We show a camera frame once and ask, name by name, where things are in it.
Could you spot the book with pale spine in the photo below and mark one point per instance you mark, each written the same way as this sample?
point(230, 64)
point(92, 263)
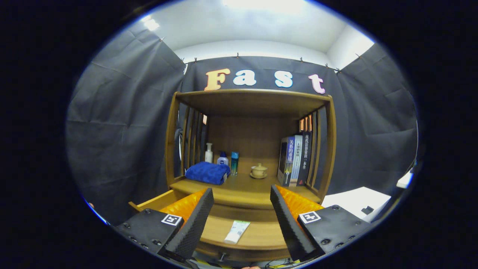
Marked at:
point(297, 160)

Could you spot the wooden drawer with black knob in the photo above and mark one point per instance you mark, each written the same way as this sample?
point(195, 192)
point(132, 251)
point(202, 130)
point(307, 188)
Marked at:
point(254, 231)

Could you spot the white tube with green end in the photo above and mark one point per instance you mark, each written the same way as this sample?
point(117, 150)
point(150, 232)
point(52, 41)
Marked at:
point(236, 232)

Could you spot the wooden cabinet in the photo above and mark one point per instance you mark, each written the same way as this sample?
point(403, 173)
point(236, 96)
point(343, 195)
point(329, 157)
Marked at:
point(250, 138)

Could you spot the white bottle with blue cap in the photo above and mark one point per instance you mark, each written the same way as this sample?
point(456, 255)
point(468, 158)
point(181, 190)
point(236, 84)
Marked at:
point(223, 160)

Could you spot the black backdrop cloth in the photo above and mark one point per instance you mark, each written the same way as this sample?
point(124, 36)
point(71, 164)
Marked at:
point(123, 130)

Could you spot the white pump bottle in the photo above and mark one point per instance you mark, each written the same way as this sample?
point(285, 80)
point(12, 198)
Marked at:
point(208, 156)

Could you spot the wooden countertop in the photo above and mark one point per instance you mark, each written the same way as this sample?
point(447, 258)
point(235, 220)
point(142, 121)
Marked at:
point(242, 190)

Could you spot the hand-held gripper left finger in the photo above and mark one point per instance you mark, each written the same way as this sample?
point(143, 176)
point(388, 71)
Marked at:
point(196, 224)

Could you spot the book with black spine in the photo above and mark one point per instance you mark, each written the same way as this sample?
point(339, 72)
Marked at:
point(306, 157)

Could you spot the white side cabinet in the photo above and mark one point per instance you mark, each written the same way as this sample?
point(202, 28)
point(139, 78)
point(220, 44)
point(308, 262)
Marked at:
point(347, 200)

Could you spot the beige lidded teacup with saucer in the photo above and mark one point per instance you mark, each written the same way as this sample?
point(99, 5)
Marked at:
point(258, 172)

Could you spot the blue folded towel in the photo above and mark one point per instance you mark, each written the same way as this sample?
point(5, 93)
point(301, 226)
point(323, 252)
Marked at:
point(207, 172)

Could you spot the white side desk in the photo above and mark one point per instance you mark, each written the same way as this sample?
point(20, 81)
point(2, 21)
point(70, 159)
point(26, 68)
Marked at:
point(405, 182)

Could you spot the book with blue spine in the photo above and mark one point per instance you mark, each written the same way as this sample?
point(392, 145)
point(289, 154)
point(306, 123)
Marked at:
point(290, 157)

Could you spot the clear blue bottle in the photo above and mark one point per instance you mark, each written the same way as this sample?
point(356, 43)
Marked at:
point(234, 164)

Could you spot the large ceiling light panel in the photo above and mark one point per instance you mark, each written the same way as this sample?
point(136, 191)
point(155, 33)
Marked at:
point(265, 4)

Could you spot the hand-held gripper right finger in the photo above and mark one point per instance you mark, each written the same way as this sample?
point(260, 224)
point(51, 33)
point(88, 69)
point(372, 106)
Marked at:
point(287, 224)

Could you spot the small ceiling light panel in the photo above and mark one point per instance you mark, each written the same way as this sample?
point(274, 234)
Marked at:
point(151, 24)

